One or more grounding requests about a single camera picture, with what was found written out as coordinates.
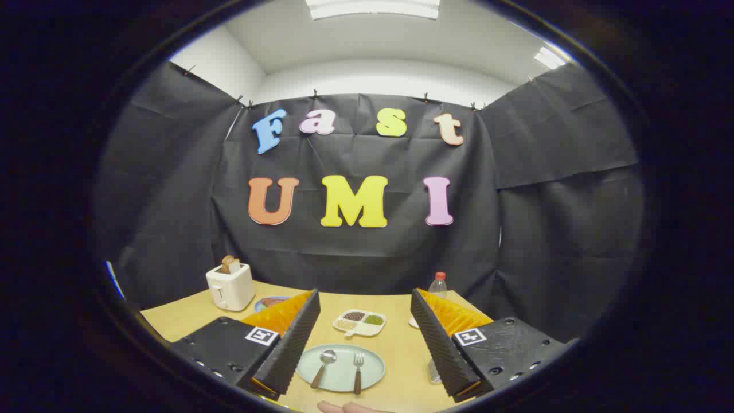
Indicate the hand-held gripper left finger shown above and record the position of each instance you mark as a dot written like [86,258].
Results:
[289,350]

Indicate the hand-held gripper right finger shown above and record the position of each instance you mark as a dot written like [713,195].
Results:
[438,350]

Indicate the white square coaster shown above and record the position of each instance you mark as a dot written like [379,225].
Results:
[413,322]

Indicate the meat and salad food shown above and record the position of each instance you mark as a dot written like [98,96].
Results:
[270,301]

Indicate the small blue plate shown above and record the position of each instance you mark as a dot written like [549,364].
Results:
[257,304]

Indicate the light green round plate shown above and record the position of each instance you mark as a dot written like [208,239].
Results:
[341,378]

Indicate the pale soybeans heap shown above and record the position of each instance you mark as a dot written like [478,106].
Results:
[345,324]

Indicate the clear water bottle red cap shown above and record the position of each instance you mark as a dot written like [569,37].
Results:
[438,287]

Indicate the green beans heap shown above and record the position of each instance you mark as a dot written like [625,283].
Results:
[374,319]

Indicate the white divided dish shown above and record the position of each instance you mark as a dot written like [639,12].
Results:
[358,328]

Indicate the dark red beans heap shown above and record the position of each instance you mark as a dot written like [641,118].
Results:
[354,315]

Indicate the white toaster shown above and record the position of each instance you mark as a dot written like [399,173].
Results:
[229,289]

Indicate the toasted bread slice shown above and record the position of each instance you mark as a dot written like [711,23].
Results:
[229,264]

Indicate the black backdrop cloth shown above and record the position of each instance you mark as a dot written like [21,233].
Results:
[355,258]

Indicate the small ceiling light panel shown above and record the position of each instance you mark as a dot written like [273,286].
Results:
[549,58]

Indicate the large ceiling light panel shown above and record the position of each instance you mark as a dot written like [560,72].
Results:
[373,8]

